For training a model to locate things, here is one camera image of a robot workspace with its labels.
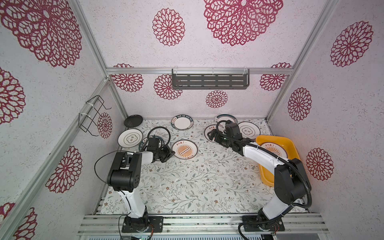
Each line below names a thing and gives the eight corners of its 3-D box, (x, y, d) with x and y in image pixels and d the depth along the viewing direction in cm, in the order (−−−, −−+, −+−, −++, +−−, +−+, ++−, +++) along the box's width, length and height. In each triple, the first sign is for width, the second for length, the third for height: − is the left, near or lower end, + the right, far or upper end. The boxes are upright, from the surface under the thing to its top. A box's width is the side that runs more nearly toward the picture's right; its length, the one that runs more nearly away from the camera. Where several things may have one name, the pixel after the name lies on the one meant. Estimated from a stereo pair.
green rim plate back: (170, 130, 116) (170, 128, 114) (172, 116, 126) (172, 114, 124) (193, 130, 116) (193, 128, 114) (193, 116, 126) (193, 114, 124)
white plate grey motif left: (116, 147, 106) (114, 145, 105) (122, 130, 116) (121, 128, 115) (140, 147, 106) (139, 145, 105) (144, 130, 116) (143, 128, 115)
